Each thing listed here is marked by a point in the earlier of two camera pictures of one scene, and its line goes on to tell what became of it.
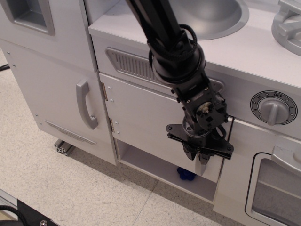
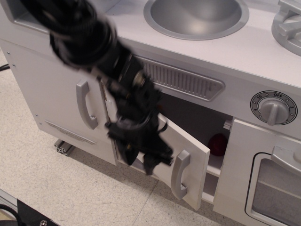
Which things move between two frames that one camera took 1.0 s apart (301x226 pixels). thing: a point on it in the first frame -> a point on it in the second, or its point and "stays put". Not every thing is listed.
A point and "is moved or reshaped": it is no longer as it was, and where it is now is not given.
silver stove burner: (286, 25) stays put
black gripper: (210, 144) -> (141, 134)
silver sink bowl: (211, 19) stays put
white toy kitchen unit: (83, 69) stays put
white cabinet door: (140, 114) is moved or reshaped
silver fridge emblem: (64, 131) stays put
